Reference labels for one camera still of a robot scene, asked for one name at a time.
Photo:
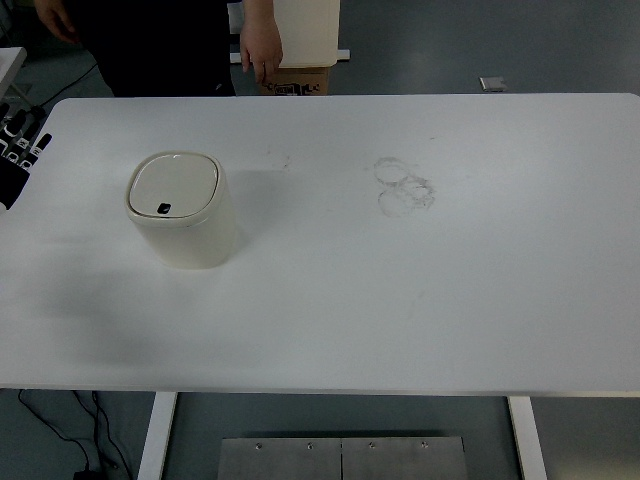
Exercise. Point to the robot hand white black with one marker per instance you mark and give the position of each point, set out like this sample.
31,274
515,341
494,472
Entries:
12,172

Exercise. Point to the small cream trash bin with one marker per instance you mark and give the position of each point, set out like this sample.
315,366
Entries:
182,235

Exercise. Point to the large cream trash bin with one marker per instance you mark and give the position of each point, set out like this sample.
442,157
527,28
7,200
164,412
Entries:
312,30

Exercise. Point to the black stand foot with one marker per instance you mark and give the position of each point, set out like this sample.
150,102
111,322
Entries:
36,111

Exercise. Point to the white side table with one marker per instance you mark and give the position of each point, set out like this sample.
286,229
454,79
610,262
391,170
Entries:
10,62

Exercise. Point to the person's right hand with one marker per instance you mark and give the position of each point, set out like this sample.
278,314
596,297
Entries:
59,20

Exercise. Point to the person's hand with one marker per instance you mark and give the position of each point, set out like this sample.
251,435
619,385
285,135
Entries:
59,20
262,45

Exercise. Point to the person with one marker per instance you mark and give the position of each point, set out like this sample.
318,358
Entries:
160,45

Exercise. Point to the person's left hand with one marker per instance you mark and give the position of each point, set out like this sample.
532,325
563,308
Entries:
262,45

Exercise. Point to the white table leg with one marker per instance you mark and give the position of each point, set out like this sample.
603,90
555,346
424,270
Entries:
527,440
157,440

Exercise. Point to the black power adapter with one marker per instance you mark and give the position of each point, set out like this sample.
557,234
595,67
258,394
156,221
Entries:
84,475

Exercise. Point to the brown cardboard box black print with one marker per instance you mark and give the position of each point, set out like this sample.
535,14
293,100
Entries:
310,80

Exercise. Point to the white background table foot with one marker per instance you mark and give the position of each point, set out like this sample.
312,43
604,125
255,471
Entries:
344,54

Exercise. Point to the grey metal plate with screws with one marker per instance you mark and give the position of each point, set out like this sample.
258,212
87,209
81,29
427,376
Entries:
300,462

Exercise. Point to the small grey floor plate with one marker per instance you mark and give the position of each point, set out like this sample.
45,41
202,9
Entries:
492,83

